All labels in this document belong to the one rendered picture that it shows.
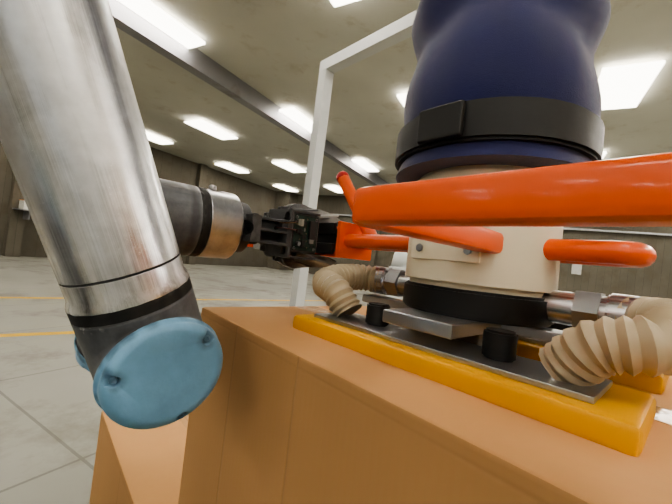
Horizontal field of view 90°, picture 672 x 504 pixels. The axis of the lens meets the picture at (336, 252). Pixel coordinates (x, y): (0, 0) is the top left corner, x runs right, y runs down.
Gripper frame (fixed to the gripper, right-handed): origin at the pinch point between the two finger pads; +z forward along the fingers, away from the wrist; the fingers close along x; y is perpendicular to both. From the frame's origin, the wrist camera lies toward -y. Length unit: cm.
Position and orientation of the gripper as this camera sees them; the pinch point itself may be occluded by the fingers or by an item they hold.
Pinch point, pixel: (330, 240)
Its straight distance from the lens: 62.1
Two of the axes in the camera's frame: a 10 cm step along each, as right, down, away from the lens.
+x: 1.2, -9.9, 0.0
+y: 6.6, 0.8, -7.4
